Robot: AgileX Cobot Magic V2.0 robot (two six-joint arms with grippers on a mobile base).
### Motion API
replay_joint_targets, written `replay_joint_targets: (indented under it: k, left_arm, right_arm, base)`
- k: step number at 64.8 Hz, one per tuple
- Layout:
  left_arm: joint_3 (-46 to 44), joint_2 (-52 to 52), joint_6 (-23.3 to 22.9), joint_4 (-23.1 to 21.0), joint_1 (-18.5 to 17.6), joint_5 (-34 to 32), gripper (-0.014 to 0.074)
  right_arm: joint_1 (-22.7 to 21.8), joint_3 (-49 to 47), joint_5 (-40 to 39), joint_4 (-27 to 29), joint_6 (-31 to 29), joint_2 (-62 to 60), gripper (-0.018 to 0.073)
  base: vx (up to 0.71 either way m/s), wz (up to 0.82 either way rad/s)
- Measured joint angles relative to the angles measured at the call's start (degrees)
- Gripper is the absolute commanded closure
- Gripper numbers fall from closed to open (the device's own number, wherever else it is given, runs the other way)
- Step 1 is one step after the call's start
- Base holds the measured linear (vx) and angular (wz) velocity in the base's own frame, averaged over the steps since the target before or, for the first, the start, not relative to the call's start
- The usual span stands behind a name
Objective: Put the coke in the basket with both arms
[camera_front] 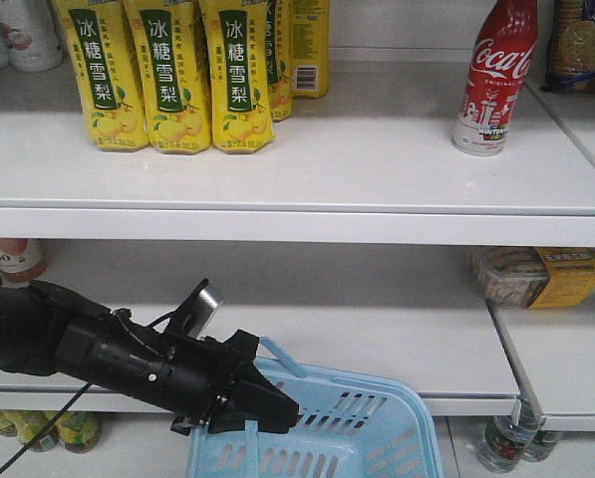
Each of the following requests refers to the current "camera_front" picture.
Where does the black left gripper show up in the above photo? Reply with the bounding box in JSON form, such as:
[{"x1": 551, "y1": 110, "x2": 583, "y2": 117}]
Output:
[{"x1": 54, "y1": 315, "x2": 299, "y2": 434}]

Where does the light blue plastic basket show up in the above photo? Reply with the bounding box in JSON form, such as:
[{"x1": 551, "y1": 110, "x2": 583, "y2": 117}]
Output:
[{"x1": 186, "y1": 338, "x2": 444, "y2": 477}]

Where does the red white coca-cola bottle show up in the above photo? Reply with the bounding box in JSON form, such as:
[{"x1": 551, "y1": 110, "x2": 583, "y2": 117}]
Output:
[{"x1": 452, "y1": 0, "x2": 538, "y2": 156}]

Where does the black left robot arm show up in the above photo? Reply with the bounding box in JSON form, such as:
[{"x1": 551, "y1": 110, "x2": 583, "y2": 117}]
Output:
[{"x1": 0, "y1": 280, "x2": 299, "y2": 433}]

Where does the white metal shelf unit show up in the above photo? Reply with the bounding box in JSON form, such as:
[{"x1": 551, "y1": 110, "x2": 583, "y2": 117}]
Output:
[{"x1": 0, "y1": 62, "x2": 595, "y2": 432}]

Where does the orange juice bottle t100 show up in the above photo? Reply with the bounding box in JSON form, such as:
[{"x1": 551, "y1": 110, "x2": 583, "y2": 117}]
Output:
[{"x1": 0, "y1": 238, "x2": 48, "y2": 284}]

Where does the clear cookie box yellow label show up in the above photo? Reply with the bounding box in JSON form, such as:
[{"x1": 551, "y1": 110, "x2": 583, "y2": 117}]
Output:
[{"x1": 467, "y1": 246, "x2": 595, "y2": 309}]

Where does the yellow pear drink bottle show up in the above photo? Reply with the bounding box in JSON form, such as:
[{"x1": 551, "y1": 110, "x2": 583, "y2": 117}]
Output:
[
  {"x1": 123, "y1": 1, "x2": 212, "y2": 154},
  {"x1": 52, "y1": 0, "x2": 149, "y2": 151},
  {"x1": 199, "y1": 1, "x2": 274, "y2": 153}
]

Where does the white peach drink bottle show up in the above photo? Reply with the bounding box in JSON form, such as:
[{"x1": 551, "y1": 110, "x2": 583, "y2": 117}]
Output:
[{"x1": 0, "y1": 0, "x2": 63, "y2": 73}]

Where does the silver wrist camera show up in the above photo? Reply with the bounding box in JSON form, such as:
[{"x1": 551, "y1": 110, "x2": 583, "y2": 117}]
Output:
[{"x1": 169, "y1": 279, "x2": 224, "y2": 339}]

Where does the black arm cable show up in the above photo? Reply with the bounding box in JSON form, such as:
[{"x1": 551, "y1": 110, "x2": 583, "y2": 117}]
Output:
[{"x1": 0, "y1": 381, "x2": 89, "y2": 478}]

